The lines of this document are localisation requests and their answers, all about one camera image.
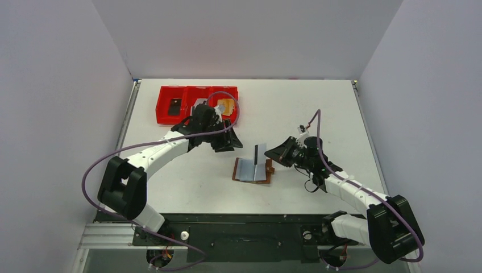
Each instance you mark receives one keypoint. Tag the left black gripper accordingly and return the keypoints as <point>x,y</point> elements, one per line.
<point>229,141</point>

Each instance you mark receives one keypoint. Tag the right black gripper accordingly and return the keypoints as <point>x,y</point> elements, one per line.
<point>289,151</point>

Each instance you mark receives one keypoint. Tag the white card magnetic stripe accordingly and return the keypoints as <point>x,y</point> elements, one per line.
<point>256,154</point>

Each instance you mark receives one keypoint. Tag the brown leather card holder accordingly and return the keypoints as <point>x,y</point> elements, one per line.
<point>245,170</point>

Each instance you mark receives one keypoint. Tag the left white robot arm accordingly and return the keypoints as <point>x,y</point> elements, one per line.
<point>124,185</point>

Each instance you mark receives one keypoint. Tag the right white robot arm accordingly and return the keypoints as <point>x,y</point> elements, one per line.
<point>386,224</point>

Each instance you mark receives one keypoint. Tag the yellow card holder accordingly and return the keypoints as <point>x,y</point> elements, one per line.
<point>227,106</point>

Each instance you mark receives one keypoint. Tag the white cards in bin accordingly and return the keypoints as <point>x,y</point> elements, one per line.
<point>199,101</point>

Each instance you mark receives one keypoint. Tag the black card holder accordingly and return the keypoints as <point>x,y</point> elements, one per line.
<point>174,107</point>

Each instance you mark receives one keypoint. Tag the red right bin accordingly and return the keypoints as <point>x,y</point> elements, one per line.
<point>220,92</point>

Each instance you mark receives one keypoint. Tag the red bin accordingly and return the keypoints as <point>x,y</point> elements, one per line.
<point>220,92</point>
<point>191,94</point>
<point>167,93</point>

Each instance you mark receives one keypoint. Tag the red middle bin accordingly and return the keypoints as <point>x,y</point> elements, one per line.
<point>191,94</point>

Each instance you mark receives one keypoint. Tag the red left bin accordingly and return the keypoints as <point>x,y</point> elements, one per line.
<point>167,93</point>

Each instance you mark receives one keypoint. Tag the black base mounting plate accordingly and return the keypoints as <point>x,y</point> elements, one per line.
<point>240,238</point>

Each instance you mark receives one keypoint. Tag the aluminium frame rail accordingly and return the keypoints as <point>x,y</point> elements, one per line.
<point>110,236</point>

